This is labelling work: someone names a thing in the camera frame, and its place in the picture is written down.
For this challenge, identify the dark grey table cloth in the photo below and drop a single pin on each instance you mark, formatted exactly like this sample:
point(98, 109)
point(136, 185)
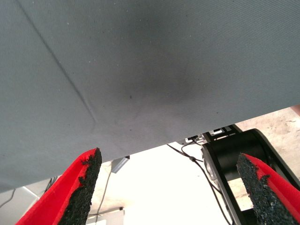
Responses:
point(117, 70)

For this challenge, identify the grey metal table bracket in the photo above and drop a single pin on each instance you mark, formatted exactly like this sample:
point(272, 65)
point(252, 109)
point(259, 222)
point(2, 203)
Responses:
point(119, 165)

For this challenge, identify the pale grey box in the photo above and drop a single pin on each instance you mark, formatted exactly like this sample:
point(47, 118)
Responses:
point(18, 204)

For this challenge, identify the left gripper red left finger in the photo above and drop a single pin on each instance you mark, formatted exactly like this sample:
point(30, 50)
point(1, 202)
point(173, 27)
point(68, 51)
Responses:
point(54, 199)

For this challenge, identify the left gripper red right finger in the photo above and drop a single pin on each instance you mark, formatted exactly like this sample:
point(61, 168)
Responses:
point(269, 194)

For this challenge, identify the black cylinder robot frame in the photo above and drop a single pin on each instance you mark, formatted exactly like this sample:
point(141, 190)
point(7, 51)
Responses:
point(229, 150)

